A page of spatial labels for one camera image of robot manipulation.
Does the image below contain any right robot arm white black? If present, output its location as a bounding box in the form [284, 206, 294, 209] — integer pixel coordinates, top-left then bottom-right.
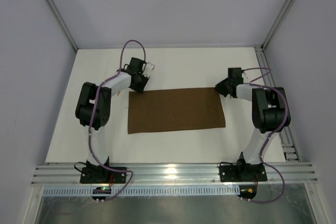
[215, 67, 291, 183]

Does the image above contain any left aluminium corner post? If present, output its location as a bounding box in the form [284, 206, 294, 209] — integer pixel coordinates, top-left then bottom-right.
[44, 0, 79, 52]

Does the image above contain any slotted grey cable duct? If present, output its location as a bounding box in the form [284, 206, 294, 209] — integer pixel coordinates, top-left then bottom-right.
[43, 184, 239, 197]

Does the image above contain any brown cloth napkin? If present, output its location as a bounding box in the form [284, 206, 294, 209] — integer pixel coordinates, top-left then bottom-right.
[128, 88, 226, 134]

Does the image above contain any aluminium rail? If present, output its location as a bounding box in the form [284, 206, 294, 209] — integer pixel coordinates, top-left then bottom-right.
[252, 47, 300, 161]
[31, 162, 318, 185]

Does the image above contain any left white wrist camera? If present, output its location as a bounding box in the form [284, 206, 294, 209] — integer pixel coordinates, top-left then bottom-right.
[143, 62, 155, 78]

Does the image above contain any left small controller board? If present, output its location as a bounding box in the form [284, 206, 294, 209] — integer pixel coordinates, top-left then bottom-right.
[91, 186, 111, 203]

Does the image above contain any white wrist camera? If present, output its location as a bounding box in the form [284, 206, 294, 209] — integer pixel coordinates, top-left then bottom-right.
[143, 62, 155, 78]
[242, 70, 248, 81]

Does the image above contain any aluminium front rail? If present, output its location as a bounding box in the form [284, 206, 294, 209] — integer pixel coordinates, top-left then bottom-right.
[31, 162, 318, 185]

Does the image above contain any aluminium right side rail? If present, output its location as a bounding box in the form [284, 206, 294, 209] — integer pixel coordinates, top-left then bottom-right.
[252, 47, 300, 161]

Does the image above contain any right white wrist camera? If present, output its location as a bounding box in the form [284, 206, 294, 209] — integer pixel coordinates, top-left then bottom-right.
[242, 70, 248, 81]

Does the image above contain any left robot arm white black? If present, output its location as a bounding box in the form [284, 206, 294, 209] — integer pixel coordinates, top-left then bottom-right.
[75, 57, 155, 184]

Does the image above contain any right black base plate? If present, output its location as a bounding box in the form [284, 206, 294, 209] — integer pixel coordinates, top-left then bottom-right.
[218, 162, 268, 182]

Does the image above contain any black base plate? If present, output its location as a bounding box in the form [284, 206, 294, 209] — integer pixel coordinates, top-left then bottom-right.
[80, 166, 127, 184]
[218, 162, 268, 182]

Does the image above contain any small controller board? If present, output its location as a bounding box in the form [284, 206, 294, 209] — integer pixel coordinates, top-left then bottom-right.
[238, 186, 257, 202]
[91, 186, 111, 203]

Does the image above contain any right small controller board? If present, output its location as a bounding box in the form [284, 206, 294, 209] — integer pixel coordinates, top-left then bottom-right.
[238, 186, 257, 202]

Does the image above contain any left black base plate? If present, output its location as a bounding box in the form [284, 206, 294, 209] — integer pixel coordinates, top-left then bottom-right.
[80, 166, 127, 184]

